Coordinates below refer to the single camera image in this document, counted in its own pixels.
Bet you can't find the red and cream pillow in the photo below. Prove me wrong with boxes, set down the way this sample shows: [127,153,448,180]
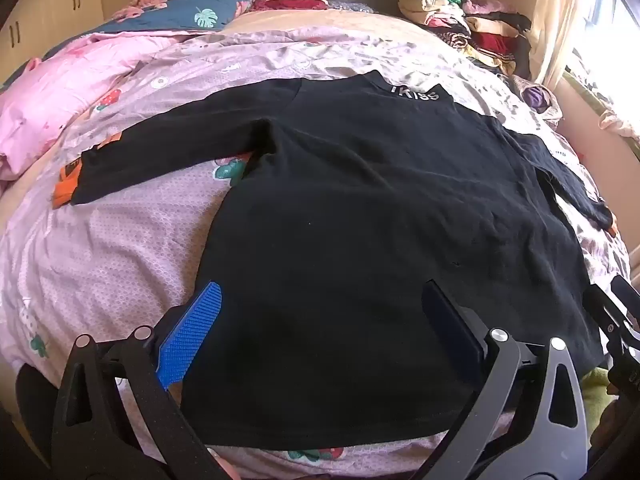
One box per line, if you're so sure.
[250,0,331,12]

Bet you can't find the blue leaf print quilt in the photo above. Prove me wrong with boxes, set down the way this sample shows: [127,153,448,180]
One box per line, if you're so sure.
[87,0,251,36]

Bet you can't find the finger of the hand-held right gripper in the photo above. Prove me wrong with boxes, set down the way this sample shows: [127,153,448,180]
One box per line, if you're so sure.
[582,285,623,346]
[610,275,640,323]

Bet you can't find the black long-sleeve shirt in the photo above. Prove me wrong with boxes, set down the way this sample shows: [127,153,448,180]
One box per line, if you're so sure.
[52,71,616,448]

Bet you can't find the person's green fleece clothing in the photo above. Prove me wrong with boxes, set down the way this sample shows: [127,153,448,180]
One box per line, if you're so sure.
[582,367,621,441]

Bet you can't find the cream wardrobe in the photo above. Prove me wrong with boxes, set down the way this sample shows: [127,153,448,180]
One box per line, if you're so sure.
[0,0,166,86]

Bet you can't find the window with grille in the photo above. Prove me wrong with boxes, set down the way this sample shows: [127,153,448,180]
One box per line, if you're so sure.
[575,0,640,86]

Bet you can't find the pile of folded clothes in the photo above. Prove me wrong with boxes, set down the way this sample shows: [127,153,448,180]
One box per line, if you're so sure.
[397,0,533,81]

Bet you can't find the pink strawberry print duvet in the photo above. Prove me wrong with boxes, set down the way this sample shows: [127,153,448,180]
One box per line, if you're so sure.
[0,25,636,480]

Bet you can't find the clothes on windowsill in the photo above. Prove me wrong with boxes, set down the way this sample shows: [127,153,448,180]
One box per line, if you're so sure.
[565,45,640,136]

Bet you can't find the plain pink quilt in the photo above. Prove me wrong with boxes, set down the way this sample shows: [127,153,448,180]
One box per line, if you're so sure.
[0,32,166,181]

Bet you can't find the cream curtain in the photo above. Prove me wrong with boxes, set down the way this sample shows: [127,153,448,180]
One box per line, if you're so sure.
[525,0,616,91]

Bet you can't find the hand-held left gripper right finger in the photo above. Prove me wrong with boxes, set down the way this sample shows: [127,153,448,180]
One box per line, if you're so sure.
[415,280,588,480]

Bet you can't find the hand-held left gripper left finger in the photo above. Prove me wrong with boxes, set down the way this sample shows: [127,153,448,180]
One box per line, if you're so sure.
[52,281,228,480]

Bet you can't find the beige bed sheet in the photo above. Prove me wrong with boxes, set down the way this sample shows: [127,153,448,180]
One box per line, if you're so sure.
[220,7,416,36]

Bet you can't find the purple cloth in bag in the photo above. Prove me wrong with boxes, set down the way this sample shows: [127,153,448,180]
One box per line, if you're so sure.
[520,82,563,116]

